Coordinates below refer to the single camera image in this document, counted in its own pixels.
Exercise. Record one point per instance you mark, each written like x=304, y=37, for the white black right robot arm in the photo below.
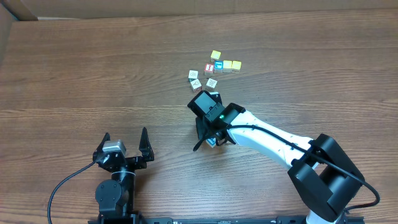
x=322, y=173

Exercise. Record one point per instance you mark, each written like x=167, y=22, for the blue letter P block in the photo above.
x=211, y=142

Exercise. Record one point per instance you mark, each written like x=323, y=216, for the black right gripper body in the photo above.
x=201, y=130

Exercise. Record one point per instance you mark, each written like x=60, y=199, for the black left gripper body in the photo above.
x=125, y=161

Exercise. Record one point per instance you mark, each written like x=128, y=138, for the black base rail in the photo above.
x=300, y=219

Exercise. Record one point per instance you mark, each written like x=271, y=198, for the yellow block row end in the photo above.
x=236, y=66

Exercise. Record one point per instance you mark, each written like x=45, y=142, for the white letter W block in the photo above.
x=211, y=84

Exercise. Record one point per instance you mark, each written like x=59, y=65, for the white block red side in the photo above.
x=196, y=85

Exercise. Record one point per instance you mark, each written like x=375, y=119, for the yellow block far top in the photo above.
x=215, y=56

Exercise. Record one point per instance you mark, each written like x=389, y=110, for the red letter I block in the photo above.
x=209, y=69

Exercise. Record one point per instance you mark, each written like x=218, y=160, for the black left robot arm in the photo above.
x=115, y=196

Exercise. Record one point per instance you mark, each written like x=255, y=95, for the yellow block middle row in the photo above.
x=227, y=66

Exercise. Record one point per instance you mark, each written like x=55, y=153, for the white block green side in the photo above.
x=192, y=75

